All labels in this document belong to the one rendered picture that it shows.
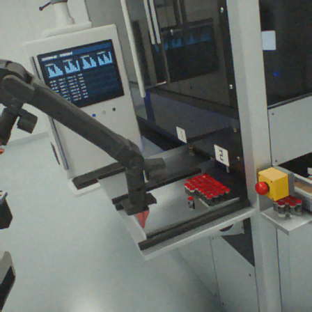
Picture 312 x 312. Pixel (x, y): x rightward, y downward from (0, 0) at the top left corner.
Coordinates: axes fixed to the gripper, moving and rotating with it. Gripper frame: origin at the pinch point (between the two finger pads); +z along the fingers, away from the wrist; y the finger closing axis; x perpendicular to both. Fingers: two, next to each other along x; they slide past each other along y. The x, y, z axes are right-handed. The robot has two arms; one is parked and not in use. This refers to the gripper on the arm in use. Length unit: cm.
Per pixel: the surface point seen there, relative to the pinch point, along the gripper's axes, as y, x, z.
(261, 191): 32.1, -19.0, -11.1
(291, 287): 51, -11, 39
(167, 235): 5.4, -8.1, 0.9
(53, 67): -13, 87, -49
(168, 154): 31, 54, -1
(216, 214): 23.1, -7.8, -0.5
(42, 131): -34, 544, 80
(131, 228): -2.7, 5.6, 3.3
